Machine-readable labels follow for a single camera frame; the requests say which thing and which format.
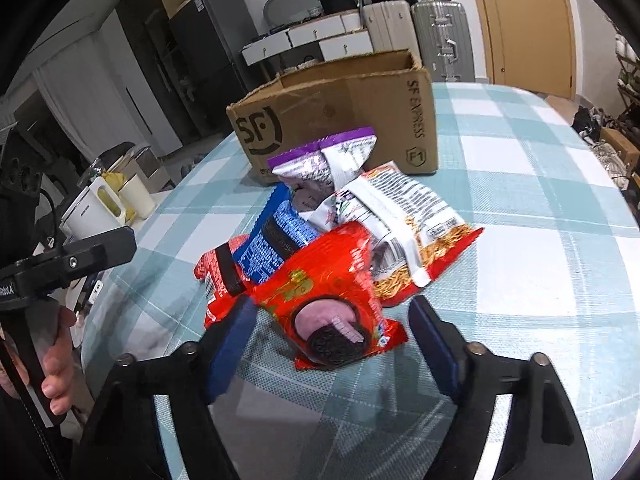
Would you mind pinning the red cookie snack packet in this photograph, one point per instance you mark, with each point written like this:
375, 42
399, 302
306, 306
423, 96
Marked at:
325, 270

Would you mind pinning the silver hard suitcase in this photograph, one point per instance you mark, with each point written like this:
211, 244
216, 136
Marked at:
442, 40

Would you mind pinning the white orange noodle snack packet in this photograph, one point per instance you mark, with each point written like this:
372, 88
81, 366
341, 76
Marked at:
410, 210

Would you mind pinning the cream cup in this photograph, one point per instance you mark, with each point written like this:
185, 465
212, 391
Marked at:
137, 197

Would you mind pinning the clear plastic container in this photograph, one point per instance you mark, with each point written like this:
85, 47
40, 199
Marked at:
117, 160

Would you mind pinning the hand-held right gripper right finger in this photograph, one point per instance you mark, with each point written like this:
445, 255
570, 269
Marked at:
440, 355

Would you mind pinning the wooden shoe rack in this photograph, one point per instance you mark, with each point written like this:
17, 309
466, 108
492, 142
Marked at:
630, 80

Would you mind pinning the brown cardboard box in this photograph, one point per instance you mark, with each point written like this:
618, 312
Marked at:
340, 120

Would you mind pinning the white electric kettle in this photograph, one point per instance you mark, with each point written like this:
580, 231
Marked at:
87, 210

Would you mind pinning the small cardboard box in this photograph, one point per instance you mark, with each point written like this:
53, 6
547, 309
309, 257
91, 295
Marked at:
620, 145

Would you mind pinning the purple white snack packet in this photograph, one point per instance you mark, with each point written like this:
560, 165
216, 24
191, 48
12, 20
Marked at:
310, 170

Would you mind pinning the white curtain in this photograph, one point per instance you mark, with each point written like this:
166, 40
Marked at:
90, 95

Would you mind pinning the dark wooden wardrobe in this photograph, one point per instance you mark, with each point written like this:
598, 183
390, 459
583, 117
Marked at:
145, 50

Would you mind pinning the dark grey fridge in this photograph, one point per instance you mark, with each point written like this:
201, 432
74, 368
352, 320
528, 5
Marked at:
215, 60

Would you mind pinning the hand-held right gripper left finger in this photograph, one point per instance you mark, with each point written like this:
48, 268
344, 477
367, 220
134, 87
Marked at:
225, 360

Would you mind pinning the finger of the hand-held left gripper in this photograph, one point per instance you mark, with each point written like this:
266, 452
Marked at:
90, 255

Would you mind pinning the grey plastic tub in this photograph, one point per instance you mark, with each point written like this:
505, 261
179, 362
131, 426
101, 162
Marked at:
290, 2

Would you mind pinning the pile of assorted shoes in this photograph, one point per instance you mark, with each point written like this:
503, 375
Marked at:
595, 130

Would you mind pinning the blue cookie packet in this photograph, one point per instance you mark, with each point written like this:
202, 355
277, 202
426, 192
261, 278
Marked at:
270, 245

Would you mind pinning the beige hard suitcase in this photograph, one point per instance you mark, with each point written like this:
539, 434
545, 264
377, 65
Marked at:
390, 30

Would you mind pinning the white drawer desk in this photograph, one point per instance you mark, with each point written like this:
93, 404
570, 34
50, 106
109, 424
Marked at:
310, 35

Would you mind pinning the tan wooden door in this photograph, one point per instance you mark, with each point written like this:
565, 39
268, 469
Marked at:
525, 25

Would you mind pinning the person's left hand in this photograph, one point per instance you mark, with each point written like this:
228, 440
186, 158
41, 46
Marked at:
62, 340

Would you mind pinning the red black snack packet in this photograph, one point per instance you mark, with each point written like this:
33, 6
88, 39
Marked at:
220, 280

